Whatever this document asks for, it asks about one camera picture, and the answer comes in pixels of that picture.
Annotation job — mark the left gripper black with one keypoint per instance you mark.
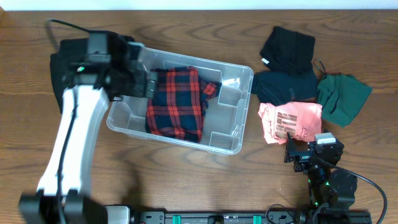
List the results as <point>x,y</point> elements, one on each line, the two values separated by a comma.
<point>137,90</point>

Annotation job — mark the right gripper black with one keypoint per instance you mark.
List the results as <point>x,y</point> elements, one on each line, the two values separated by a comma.
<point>304,158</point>

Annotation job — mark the large black garment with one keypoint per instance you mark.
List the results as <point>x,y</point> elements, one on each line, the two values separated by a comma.
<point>91,61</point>

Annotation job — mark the red navy plaid shirt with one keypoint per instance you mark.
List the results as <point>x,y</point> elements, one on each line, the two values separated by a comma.
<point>179,105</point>

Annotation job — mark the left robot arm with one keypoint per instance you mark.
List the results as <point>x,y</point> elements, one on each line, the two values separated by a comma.
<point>63,192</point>

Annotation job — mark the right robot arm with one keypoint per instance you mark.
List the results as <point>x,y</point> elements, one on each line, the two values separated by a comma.
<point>326,184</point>

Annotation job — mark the pink printed t-shirt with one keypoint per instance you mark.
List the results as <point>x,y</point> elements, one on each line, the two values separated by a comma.
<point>299,120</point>

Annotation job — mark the dark teal folded garment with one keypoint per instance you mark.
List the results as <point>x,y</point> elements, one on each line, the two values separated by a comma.
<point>279,88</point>

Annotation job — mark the green folded garment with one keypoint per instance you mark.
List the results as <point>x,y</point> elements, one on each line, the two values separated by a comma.
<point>342,98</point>

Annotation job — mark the clear plastic storage bin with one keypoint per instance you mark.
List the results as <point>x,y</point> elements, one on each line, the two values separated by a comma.
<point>225,117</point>

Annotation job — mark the small black folded garment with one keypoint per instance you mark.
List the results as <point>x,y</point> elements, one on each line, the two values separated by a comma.
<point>288,51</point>

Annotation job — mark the black mounting rail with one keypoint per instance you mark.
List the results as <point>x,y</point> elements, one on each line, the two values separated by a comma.
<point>248,217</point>

